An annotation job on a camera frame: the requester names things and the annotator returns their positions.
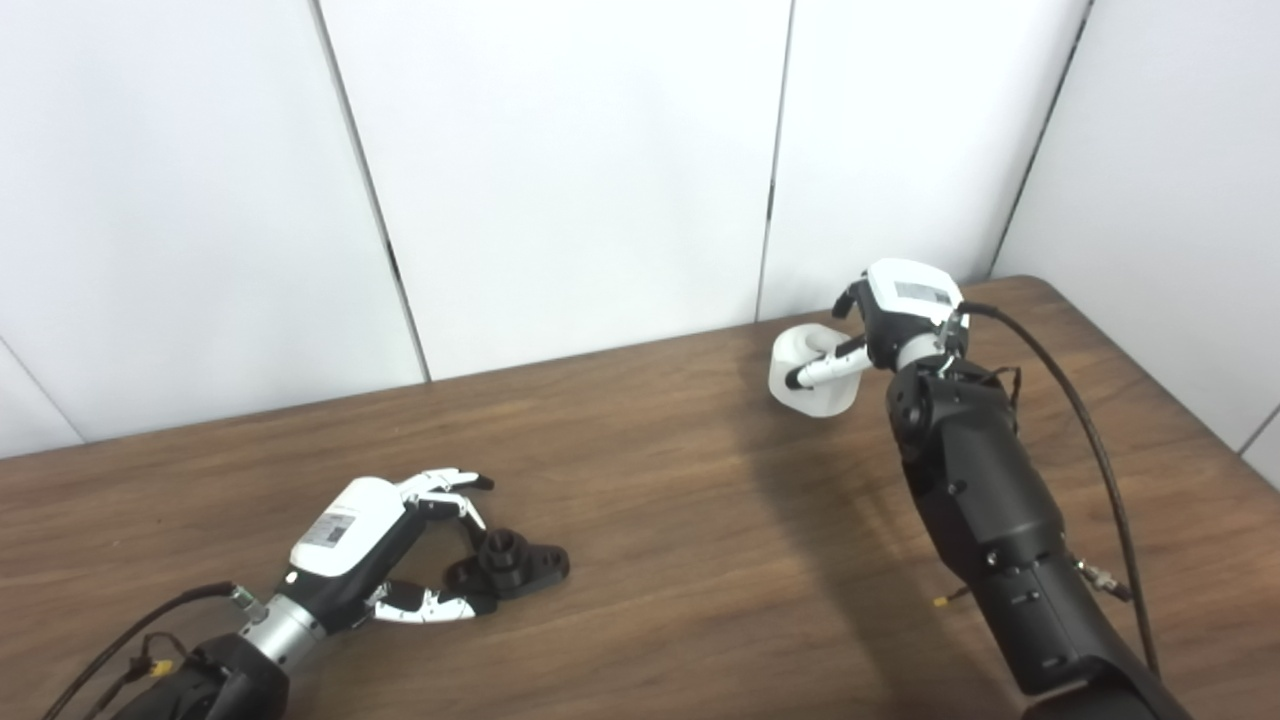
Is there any black flanged holder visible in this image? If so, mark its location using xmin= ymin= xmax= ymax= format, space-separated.
xmin=443 ymin=529 xmax=571 ymax=601

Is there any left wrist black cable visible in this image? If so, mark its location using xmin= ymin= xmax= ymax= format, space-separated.
xmin=40 ymin=583 xmax=263 ymax=720

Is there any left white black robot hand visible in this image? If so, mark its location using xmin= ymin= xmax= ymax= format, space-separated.
xmin=283 ymin=468 xmax=498 ymax=636

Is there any round white cylinder piece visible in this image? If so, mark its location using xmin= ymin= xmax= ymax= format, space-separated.
xmin=768 ymin=324 xmax=861 ymax=418

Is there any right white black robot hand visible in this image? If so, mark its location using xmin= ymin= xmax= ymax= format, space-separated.
xmin=785 ymin=259 xmax=969 ymax=391

